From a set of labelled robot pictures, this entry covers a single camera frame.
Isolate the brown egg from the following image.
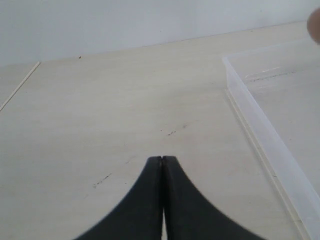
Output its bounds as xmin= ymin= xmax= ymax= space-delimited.
xmin=307 ymin=8 xmax=320 ymax=45

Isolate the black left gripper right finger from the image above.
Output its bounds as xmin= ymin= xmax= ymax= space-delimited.
xmin=162 ymin=156 xmax=260 ymax=240

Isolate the clear plastic tray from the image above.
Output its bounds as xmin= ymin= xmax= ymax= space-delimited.
xmin=222 ymin=39 xmax=320 ymax=240

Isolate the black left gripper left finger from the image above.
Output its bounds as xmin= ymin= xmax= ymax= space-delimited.
xmin=77 ymin=156 xmax=163 ymax=240

